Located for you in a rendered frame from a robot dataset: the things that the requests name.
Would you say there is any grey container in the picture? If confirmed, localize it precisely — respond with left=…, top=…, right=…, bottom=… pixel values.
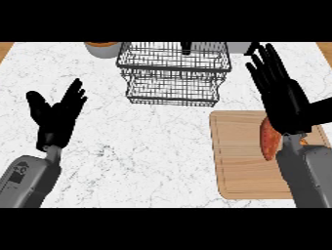
left=226, top=41, right=254, bottom=55

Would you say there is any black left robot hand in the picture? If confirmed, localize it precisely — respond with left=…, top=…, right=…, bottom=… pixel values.
left=25, top=77, right=90, bottom=153

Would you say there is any black tiered wire basket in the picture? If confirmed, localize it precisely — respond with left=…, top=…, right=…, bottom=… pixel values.
left=114, top=41, right=233, bottom=108

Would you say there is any grey pot with orange contents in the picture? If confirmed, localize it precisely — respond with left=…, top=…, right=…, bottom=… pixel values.
left=84, top=41, right=124, bottom=60

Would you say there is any wooden cutting board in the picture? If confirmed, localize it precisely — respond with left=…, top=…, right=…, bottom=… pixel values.
left=208, top=109, right=332, bottom=200

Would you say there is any orange sweet potato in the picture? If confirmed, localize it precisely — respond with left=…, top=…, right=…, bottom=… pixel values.
left=258, top=116, right=285, bottom=162

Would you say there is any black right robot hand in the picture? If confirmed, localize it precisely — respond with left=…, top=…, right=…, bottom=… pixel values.
left=242, top=42, right=332, bottom=137

